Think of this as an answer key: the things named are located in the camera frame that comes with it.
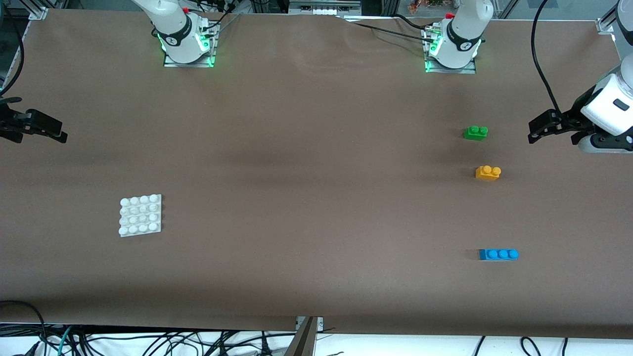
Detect white studded base plate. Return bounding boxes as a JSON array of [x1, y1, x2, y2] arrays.
[[119, 194, 163, 238]]

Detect blue three-stud block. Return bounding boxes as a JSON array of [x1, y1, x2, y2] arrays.
[[479, 248, 519, 262]]

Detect orange background object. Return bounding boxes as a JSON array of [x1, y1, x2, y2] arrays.
[[408, 0, 446, 13]]

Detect brown table cover sheet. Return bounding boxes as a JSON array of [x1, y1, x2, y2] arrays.
[[0, 7, 633, 340]]

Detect aluminium table edge profile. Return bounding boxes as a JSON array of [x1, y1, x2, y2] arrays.
[[284, 316, 324, 356]]

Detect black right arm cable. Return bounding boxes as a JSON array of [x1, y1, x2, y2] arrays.
[[0, 2, 24, 97]]

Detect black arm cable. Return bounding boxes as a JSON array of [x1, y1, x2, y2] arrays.
[[531, 0, 562, 114], [0, 2, 24, 97]]

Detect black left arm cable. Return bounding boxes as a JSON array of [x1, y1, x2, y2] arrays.
[[531, 0, 562, 114]]

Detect thick black base cable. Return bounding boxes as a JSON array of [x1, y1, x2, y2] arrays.
[[393, 14, 437, 31]]

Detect black looped floor cable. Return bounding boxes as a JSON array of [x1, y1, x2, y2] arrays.
[[0, 300, 47, 347]]

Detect thin black base cable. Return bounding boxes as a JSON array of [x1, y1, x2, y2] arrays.
[[346, 21, 431, 41]]

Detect teal cable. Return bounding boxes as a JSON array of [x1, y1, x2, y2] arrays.
[[57, 325, 75, 356]]

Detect grey metal rail fixture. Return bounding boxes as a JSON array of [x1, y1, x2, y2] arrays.
[[288, 0, 362, 16]]

